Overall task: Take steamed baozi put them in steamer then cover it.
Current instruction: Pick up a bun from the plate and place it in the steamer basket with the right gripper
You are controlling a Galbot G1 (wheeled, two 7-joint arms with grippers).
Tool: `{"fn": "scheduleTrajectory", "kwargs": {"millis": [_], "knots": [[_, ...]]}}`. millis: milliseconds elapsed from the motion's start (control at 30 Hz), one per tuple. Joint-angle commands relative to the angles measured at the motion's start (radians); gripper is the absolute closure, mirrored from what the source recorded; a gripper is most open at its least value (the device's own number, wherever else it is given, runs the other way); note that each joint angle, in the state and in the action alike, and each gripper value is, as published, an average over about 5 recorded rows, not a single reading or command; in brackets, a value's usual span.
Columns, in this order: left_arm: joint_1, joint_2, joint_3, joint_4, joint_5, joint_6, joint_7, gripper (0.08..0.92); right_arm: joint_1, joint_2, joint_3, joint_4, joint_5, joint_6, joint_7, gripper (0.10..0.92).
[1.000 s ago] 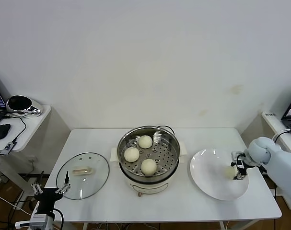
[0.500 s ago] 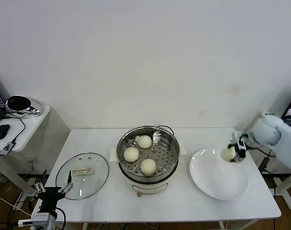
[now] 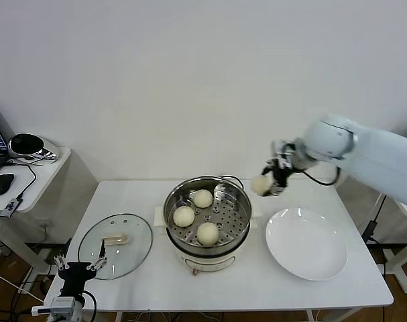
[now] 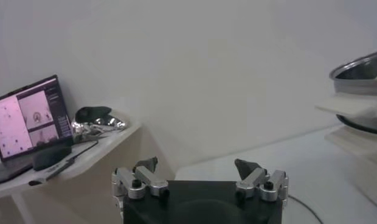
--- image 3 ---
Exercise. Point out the grey usb hub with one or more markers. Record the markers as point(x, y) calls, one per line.
point(9, 208)

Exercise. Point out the white steamed baozi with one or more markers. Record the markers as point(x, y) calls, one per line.
point(208, 233)
point(184, 216)
point(260, 185)
point(203, 198)

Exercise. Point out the black computer mouse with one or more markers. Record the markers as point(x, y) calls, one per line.
point(0, 185)

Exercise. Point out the round glass pot lid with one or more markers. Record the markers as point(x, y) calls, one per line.
point(132, 234)

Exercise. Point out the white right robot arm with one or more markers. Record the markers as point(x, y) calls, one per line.
point(374, 151)

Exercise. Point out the white side table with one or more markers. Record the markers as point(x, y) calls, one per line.
point(399, 271)
point(45, 181)

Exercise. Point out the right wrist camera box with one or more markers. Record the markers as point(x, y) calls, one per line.
point(280, 151)

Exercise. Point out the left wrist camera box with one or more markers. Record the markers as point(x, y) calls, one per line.
point(61, 305)

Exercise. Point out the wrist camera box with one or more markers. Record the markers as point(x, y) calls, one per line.
point(280, 151)
point(61, 305)

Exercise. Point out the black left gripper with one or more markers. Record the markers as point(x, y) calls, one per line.
point(75, 273)

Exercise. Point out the white round plate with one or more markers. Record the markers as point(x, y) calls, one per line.
point(307, 245)

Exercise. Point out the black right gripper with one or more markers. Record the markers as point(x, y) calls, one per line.
point(283, 172)

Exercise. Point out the shiny chrome black device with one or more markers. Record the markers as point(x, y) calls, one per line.
point(25, 144)

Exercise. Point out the steel steamer pot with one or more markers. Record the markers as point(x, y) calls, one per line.
point(206, 263)

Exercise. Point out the stainless steel steamer basket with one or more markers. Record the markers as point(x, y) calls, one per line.
point(238, 204)

